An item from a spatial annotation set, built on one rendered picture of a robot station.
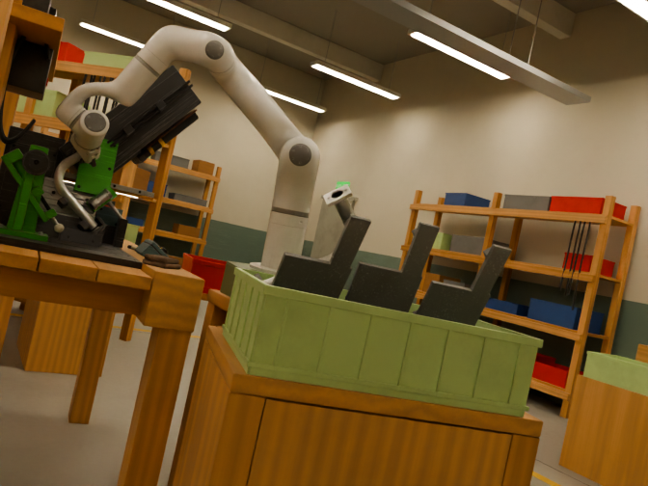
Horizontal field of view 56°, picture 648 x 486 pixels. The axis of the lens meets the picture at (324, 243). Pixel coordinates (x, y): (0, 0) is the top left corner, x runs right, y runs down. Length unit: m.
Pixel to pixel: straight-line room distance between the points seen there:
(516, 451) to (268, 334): 0.60
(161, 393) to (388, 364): 0.75
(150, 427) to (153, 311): 0.32
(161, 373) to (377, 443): 0.71
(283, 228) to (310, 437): 0.82
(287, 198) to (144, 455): 0.83
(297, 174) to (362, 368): 0.78
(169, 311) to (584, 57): 7.02
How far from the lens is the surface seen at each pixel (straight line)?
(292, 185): 1.84
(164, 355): 1.73
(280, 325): 1.15
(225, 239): 12.05
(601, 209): 6.62
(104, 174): 2.29
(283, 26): 10.48
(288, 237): 1.86
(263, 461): 1.21
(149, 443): 1.80
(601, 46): 8.09
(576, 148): 7.75
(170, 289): 1.70
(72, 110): 2.01
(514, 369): 1.37
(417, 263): 1.33
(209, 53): 1.87
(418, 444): 1.30
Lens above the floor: 1.04
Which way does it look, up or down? 1 degrees up
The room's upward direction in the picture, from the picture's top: 12 degrees clockwise
